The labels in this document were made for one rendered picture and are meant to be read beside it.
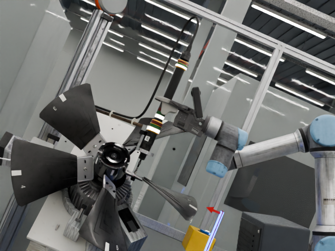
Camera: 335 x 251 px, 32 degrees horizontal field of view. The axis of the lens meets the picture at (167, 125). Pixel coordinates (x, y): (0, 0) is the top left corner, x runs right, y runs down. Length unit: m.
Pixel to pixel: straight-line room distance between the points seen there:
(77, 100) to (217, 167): 0.59
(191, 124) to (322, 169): 0.49
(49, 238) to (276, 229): 1.05
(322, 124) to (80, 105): 0.89
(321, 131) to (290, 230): 0.80
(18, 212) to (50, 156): 0.74
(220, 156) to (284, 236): 0.81
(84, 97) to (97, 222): 0.54
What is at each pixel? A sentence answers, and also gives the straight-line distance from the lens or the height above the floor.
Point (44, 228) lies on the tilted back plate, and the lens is 2.22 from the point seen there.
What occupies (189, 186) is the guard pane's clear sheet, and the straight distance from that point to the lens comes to 2.89.
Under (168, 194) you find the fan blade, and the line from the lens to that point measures 2.12.
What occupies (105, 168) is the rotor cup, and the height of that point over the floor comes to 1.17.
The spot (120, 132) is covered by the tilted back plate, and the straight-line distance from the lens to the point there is 2.55.
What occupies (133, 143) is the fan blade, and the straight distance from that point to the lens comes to 2.21.
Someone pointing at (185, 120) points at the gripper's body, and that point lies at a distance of 2.14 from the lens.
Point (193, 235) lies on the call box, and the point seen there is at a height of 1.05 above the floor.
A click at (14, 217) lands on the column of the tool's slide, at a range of 2.77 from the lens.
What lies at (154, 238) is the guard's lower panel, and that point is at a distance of 2.89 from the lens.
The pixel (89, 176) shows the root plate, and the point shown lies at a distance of 2.13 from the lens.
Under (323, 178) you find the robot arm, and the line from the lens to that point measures 2.14.
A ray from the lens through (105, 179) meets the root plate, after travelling 2.08.
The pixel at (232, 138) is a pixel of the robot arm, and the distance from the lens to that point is 2.14.
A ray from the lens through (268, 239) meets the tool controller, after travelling 1.37.
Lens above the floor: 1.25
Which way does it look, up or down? 4 degrees up
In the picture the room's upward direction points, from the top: 23 degrees clockwise
